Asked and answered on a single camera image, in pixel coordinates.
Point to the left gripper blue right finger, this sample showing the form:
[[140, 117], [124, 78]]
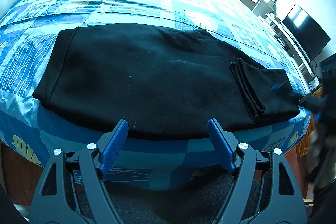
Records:
[[223, 145]]

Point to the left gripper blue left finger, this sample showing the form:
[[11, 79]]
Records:
[[110, 145]]

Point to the black pants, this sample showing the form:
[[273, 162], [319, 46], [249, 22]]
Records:
[[165, 83]]

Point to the white tv cabinet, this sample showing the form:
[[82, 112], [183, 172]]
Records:
[[291, 45]]

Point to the black flat television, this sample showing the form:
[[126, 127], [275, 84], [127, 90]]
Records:
[[308, 33]]

